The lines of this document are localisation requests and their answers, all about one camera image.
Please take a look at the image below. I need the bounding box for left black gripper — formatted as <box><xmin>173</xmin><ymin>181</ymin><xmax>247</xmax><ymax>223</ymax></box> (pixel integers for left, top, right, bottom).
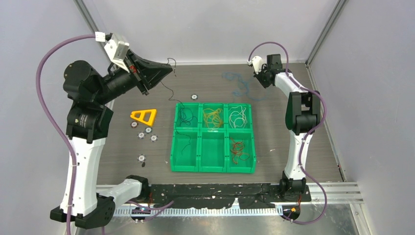
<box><xmin>94</xmin><ymin>48</ymin><xmax>173</xmax><ymax>104</ymax></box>

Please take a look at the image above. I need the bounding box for white thin cable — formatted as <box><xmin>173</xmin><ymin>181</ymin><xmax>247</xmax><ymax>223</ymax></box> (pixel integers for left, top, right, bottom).
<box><xmin>228</xmin><ymin>106</ymin><xmax>248</xmax><ymax>129</ymax></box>

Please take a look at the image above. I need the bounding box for yellow thin cable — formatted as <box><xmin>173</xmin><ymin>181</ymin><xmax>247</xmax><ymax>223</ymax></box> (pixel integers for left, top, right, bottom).
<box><xmin>203</xmin><ymin>108</ymin><xmax>224</xmax><ymax>128</ymax></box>

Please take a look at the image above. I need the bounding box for red thin cable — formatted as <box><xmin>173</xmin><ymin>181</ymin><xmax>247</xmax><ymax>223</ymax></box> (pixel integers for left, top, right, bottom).
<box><xmin>229</xmin><ymin>137</ymin><xmax>251</xmax><ymax>165</ymax></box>

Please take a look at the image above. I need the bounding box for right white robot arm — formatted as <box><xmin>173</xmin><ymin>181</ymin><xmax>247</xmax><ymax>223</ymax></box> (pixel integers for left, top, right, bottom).
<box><xmin>250</xmin><ymin>54</ymin><xmax>321</xmax><ymax>201</ymax></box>

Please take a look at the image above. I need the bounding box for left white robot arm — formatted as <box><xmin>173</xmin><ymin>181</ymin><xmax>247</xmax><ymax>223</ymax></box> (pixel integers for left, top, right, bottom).
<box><xmin>50</xmin><ymin>50</ymin><xmax>173</xmax><ymax>230</ymax></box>

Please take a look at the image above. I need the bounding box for yellow triangular plastic piece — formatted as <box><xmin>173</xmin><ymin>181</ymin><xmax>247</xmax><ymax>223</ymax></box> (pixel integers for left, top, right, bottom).
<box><xmin>130</xmin><ymin>109</ymin><xmax>157</xmax><ymax>127</ymax></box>

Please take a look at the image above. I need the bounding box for red poker chip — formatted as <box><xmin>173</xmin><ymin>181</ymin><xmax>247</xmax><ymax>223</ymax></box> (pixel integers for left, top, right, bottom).
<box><xmin>130</xmin><ymin>121</ymin><xmax>138</xmax><ymax>128</ymax></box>

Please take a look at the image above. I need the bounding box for poker chip left middle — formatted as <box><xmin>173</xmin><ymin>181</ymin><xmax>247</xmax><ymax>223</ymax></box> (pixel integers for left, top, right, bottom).
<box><xmin>137</xmin><ymin>132</ymin><xmax>146</xmax><ymax>139</ymax></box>

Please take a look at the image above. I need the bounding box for poker chip right middle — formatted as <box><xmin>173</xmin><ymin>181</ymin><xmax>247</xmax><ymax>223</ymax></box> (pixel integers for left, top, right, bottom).
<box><xmin>150</xmin><ymin>135</ymin><xmax>158</xmax><ymax>142</ymax></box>

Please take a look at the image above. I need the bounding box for green six-compartment bin tray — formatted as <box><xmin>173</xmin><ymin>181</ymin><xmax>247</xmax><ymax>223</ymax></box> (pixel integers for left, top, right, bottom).
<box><xmin>170</xmin><ymin>102</ymin><xmax>257</xmax><ymax>173</ymax></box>

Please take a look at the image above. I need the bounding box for poker chip lowest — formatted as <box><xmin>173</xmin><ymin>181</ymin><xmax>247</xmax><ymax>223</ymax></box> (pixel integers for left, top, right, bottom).
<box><xmin>137</xmin><ymin>155</ymin><xmax>146</xmax><ymax>163</ymax></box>

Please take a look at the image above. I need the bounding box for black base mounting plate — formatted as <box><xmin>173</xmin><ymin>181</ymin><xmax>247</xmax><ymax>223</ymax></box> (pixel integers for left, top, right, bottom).
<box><xmin>131</xmin><ymin>183</ymin><xmax>311</xmax><ymax>209</ymax></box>

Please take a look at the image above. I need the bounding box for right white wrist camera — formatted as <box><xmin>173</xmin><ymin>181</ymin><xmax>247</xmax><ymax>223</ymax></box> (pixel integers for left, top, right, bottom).
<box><xmin>247</xmin><ymin>56</ymin><xmax>264</xmax><ymax>74</ymax></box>

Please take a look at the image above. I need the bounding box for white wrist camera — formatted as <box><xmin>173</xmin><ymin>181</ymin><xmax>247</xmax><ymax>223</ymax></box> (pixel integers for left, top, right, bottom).
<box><xmin>94</xmin><ymin>31</ymin><xmax>130</xmax><ymax>72</ymax></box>
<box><xmin>247</xmin><ymin>56</ymin><xmax>264</xmax><ymax>74</ymax></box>

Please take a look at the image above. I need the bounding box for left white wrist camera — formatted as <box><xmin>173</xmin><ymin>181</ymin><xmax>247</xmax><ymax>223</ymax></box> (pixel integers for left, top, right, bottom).
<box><xmin>94</xmin><ymin>31</ymin><xmax>130</xmax><ymax>72</ymax></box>

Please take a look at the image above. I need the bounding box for aluminium front rail frame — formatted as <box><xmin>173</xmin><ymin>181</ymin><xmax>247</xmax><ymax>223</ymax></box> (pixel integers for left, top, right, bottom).
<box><xmin>63</xmin><ymin>183</ymin><xmax>372</xmax><ymax>235</ymax></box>

